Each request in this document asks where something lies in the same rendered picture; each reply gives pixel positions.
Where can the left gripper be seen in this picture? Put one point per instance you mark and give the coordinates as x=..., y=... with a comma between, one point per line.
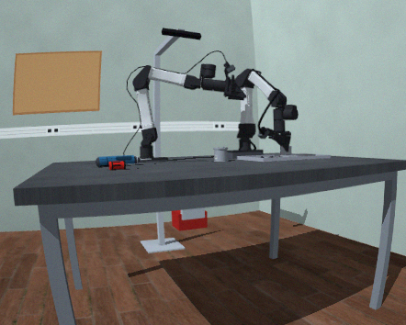
x=285, y=137

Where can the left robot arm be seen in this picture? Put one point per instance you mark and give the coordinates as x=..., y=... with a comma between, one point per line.
x=247, y=126

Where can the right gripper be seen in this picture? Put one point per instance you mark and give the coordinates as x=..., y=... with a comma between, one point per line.
x=232, y=92

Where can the blue screwdriver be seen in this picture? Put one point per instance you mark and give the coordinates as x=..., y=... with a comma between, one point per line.
x=103, y=161

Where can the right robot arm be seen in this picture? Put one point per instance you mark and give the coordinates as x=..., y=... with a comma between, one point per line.
x=149, y=132

